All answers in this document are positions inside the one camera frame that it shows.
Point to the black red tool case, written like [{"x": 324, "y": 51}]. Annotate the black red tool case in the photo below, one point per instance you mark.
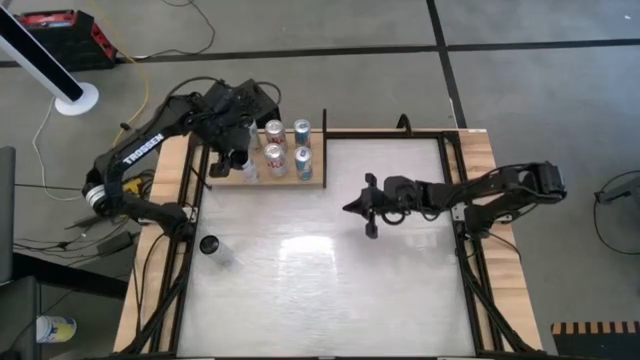
[{"x": 65, "y": 40}]

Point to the white stand with round base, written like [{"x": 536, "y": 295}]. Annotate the white stand with round base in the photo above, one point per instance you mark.
[{"x": 75, "y": 102}]

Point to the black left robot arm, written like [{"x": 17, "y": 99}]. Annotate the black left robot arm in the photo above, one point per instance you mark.
[{"x": 142, "y": 150}]

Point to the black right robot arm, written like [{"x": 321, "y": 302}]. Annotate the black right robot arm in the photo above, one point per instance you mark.
[{"x": 500, "y": 187}]

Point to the black aluminium table frame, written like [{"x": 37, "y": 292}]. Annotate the black aluminium table frame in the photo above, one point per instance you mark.
[{"x": 365, "y": 134}]

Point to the yellow black striped mat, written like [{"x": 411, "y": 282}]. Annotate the yellow black striped mat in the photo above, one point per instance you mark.
[{"x": 595, "y": 345}]

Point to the blue silver Red Bull can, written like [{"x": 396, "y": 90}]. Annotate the blue silver Red Bull can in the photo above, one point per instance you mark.
[
  {"x": 303, "y": 164},
  {"x": 302, "y": 134}
]

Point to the grey stand leg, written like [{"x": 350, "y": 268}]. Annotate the grey stand leg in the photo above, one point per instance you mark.
[{"x": 620, "y": 191}]

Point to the black equipment box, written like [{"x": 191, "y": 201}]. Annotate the black equipment box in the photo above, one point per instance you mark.
[{"x": 262, "y": 102}]

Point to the wooden tray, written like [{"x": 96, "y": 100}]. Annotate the wooden tray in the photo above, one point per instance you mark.
[{"x": 300, "y": 184}]

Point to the yellow connector plug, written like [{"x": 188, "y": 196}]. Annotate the yellow connector plug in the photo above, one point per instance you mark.
[{"x": 134, "y": 186}]

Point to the silver Diet Coke can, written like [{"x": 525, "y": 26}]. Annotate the silver Diet Coke can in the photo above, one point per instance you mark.
[
  {"x": 276, "y": 135},
  {"x": 276, "y": 161}
]

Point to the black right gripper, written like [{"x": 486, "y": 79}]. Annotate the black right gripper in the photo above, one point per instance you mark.
[{"x": 400, "y": 192}]

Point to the white yellow wipes canister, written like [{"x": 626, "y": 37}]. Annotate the white yellow wipes canister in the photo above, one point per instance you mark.
[{"x": 55, "y": 330}]

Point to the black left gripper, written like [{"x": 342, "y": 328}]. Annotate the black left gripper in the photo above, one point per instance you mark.
[{"x": 222, "y": 120}]

